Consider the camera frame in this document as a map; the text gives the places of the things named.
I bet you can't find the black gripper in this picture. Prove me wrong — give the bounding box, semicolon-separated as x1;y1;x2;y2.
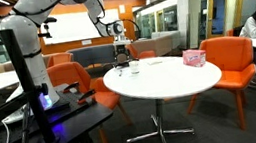
113;43;132;68

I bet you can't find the black robot cart top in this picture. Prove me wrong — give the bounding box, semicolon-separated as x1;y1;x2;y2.
0;77;118;143

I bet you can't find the pink tissue box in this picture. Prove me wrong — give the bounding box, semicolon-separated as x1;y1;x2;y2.
181;47;208;71

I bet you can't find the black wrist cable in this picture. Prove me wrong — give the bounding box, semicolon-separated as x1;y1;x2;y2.
122;16;143;44

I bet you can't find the black stereo camera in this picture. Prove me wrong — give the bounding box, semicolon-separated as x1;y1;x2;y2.
37;15;59;27

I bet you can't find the white projection screen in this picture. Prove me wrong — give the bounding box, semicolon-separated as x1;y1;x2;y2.
39;5;123;47

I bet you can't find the white paper cup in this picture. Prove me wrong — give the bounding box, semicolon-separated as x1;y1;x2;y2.
128;59;141;76

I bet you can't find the grey sofa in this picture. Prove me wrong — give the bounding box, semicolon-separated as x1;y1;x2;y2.
66;42;119;71

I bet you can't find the clear plastic bag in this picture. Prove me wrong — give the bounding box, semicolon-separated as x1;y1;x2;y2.
147;59;164;67

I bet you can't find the chrome table pedestal base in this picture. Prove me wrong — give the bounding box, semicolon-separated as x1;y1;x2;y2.
119;93;198;143

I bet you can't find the orange armchair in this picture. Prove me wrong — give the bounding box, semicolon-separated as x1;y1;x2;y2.
178;32;256;138
225;27;236;38
45;54;136;143
125;39;157;62
44;50;75;69

